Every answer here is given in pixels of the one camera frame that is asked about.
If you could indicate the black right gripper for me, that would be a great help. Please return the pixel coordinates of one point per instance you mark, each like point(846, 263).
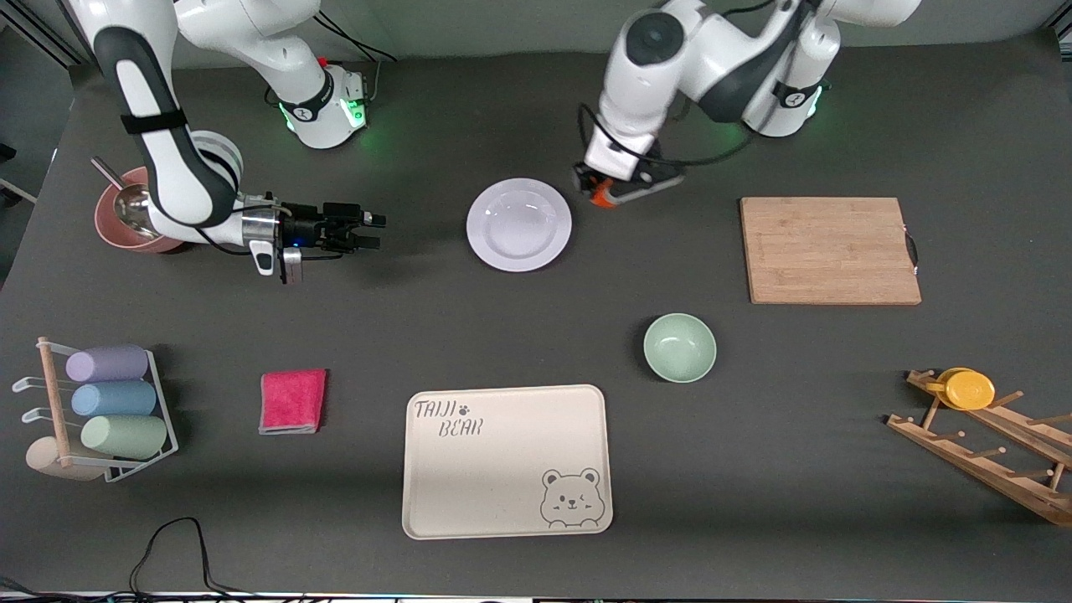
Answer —
point(306, 232)

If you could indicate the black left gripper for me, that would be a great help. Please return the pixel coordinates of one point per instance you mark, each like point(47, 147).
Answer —
point(585, 178)

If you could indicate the orange fruit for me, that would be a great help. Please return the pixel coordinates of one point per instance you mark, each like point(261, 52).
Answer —
point(601, 198)

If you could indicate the white round plate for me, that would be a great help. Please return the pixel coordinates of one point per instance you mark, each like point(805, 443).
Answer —
point(519, 224)

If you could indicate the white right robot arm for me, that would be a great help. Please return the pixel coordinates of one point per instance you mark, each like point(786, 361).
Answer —
point(159, 126)

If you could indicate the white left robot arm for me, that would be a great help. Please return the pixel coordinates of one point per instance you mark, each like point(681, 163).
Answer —
point(712, 50)

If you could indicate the pink folded cloth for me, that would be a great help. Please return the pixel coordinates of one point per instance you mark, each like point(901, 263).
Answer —
point(293, 400)

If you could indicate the pale green bowl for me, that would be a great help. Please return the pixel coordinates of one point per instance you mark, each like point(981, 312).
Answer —
point(679, 347)

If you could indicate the metal scoop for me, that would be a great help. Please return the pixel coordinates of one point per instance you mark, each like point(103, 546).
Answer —
point(134, 209)

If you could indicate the pink bowl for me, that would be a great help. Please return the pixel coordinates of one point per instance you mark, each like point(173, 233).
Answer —
point(113, 228)

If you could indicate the wooden cutting board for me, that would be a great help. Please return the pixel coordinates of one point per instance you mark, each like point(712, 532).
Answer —
point(829, 251)

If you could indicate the purple cup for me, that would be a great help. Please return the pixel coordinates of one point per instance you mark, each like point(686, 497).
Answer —
point(109, 363)

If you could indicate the cream bear print tray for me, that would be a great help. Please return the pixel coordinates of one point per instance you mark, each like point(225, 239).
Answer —
point(494, 477)

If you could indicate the blue cup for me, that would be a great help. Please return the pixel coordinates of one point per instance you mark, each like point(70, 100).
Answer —
point(115, 399)

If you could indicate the green cup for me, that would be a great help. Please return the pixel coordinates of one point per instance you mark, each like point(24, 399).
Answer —
point(126, 436)

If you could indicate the beige cup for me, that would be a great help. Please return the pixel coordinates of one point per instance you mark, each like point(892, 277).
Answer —
point(42, 459)

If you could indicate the yellow cup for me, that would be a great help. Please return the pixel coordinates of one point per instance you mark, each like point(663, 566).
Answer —
point(969, 390)

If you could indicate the wooden peg mug rack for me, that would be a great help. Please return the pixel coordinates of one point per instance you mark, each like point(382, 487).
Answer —
point(980, 469)

